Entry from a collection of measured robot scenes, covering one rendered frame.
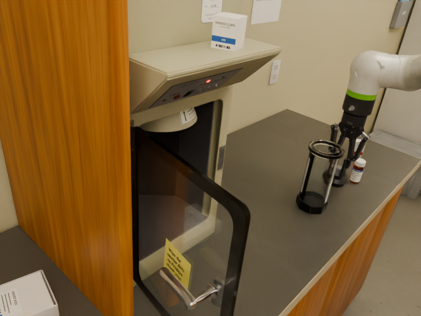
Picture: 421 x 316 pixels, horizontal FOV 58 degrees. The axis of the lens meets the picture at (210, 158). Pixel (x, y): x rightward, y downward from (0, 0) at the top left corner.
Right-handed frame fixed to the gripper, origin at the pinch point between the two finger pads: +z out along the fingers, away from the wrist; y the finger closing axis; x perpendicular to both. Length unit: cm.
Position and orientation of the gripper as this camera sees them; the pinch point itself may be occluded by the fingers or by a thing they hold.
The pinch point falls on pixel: (339, 165)
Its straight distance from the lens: 141.0
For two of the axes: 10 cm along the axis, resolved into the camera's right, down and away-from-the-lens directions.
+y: 7.4, 3.9, -5.5
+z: -0.9, 8.6, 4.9
